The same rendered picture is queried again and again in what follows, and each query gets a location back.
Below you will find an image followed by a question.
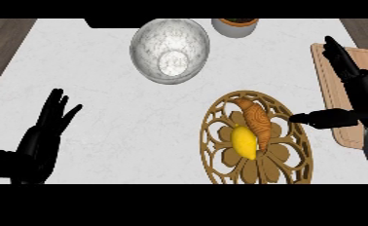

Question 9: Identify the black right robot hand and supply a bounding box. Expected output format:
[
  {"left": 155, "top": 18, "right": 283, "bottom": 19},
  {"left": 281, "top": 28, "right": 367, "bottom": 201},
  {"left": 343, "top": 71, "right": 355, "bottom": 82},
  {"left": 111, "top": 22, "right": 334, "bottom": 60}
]
[{"left": 289, "top": 35, "right": 368, "bottom": 161}]

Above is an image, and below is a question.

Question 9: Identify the pale wooden cutting board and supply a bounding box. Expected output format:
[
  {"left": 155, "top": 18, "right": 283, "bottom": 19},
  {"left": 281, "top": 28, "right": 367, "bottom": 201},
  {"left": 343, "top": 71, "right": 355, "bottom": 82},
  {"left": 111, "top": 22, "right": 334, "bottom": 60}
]
[{"left": 309, "top": 42, "right": 368, "bottom": 150}]

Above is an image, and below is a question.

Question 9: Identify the brown openwork round placemat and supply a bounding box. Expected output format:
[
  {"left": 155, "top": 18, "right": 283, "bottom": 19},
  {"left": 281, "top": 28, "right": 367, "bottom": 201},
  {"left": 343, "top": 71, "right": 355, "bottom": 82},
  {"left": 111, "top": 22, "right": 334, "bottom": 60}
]
[{"left": 198, "top": 90, "right": 314, "bottom": 185}]

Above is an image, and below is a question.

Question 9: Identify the black appliance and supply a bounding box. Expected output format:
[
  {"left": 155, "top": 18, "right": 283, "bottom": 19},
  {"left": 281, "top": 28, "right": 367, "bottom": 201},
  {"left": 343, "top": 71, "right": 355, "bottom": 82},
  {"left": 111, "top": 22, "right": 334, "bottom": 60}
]
[{"left": 83, "top": 18, "right": 154, "bottom": 29}]

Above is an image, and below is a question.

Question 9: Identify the brown croissant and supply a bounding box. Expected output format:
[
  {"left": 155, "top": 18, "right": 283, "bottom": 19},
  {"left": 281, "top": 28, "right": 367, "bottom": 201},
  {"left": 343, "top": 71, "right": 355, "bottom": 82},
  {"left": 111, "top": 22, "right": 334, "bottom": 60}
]
[{"left": 234, "top": 96, "right": 274, "bottom": 153}]

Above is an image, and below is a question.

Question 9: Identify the potted plant in grey pot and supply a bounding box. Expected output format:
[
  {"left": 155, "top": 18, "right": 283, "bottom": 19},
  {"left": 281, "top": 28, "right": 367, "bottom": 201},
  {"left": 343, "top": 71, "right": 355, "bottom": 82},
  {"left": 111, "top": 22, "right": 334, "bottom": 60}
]
[{"left": 212, "top": 18, "right": 260, "bottom": 39}]

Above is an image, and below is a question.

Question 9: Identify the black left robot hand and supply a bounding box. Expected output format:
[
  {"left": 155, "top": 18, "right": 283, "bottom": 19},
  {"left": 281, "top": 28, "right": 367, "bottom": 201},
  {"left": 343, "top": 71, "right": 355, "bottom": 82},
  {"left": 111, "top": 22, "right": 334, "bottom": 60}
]
[{"left": 0, "top": 88, "right": 83, "bottom": 185}]

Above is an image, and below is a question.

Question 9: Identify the white marble bowl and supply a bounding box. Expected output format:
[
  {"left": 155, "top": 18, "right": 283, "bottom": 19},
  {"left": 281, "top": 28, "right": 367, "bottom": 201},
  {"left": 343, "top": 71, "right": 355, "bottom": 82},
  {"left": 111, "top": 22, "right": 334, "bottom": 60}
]
[{"left": 130, "top": 19, "right": 212, "bottom": 86}]

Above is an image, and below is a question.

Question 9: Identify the yellow lemon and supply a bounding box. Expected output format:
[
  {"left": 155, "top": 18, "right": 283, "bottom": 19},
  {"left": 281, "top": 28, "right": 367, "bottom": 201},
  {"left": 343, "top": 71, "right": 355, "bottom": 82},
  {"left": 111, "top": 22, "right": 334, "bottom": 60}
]
[{"left": 231, "top": 124, "right": 259, "bottom": 162}]

